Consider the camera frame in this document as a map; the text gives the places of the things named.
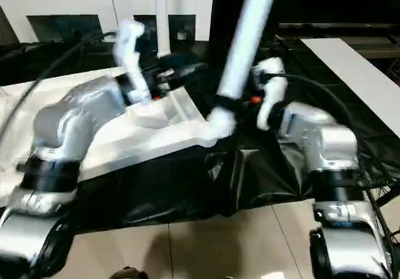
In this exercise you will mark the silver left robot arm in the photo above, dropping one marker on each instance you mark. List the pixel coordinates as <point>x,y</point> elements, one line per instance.
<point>72,116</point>

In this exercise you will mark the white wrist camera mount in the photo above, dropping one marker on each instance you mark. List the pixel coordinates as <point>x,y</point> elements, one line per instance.
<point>273,88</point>
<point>131,60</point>

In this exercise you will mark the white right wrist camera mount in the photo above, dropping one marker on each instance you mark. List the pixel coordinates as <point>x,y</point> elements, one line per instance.
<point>273,88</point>

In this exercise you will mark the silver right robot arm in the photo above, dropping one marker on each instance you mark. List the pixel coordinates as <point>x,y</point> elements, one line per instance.
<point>331,147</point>

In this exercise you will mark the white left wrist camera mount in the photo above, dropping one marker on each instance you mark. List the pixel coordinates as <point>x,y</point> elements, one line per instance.
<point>131,60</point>

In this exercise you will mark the black mat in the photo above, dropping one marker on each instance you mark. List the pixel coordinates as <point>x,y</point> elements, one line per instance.
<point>218,182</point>

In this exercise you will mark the white plastic table top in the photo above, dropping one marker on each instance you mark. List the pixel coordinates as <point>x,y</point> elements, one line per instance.
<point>140,135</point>

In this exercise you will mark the white board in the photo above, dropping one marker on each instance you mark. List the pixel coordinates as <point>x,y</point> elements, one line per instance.
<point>353,69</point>

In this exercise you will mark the black bar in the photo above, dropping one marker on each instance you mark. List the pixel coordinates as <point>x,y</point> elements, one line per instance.
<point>337,26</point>

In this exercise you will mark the black stand leg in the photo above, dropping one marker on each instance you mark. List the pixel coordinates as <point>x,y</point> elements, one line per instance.
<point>387,199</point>

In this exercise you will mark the white cabinet with glass doors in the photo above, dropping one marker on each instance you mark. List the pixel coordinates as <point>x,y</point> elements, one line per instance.
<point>93,3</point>

